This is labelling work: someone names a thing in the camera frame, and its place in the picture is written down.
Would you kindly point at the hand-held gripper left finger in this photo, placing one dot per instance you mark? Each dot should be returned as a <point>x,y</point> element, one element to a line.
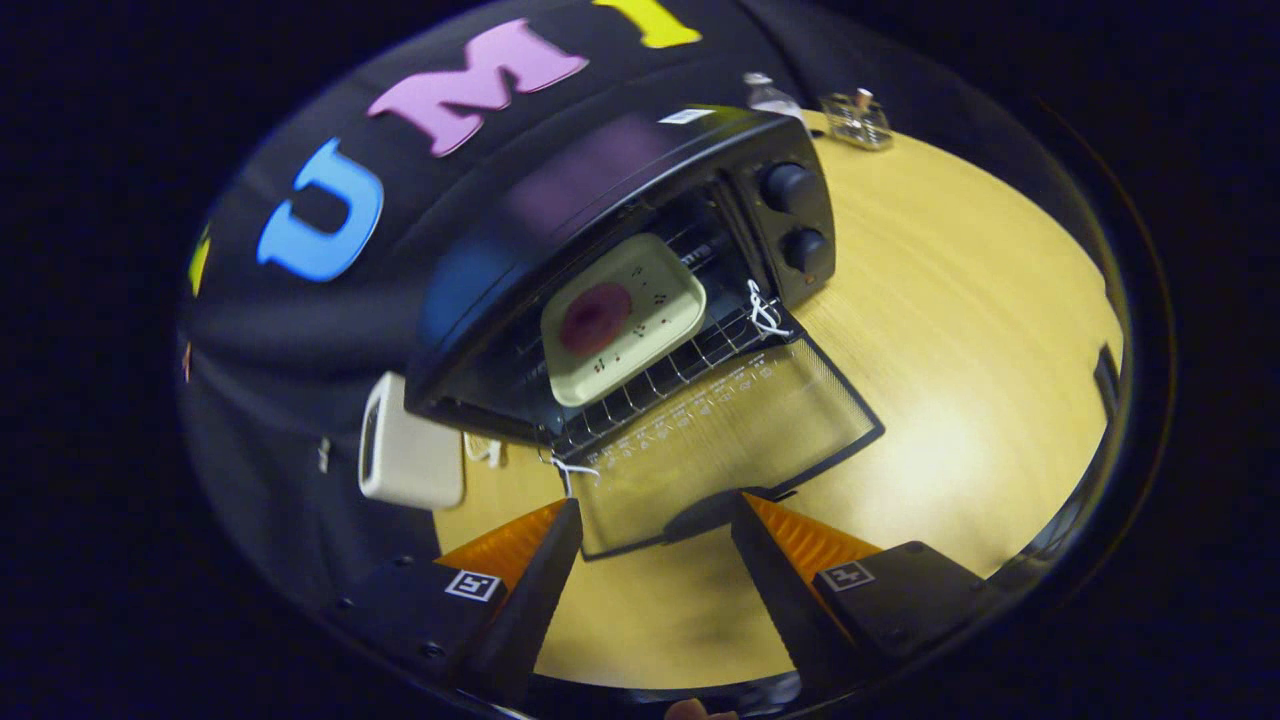
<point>540,600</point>

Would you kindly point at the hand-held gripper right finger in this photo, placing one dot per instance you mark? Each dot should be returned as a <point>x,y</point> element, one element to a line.
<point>780,600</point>

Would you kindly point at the round pink food slice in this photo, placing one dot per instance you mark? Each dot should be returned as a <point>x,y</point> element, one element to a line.
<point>595,318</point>

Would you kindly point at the cream square plate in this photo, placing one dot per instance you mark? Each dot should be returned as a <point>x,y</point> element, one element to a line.
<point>650,320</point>

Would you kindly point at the black toaster oven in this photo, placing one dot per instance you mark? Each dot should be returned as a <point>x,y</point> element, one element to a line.
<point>600,180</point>

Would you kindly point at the white bread toaster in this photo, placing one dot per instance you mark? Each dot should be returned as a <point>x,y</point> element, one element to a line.
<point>415,460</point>

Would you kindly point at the silver cloth clip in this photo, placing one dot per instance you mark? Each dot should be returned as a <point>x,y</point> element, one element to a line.
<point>323,455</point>

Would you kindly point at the red cloth clip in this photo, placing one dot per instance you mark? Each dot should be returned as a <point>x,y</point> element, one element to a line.
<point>186,360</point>

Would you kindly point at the clear bottle with white label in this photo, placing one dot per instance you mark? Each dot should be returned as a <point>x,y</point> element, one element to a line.
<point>770,98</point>

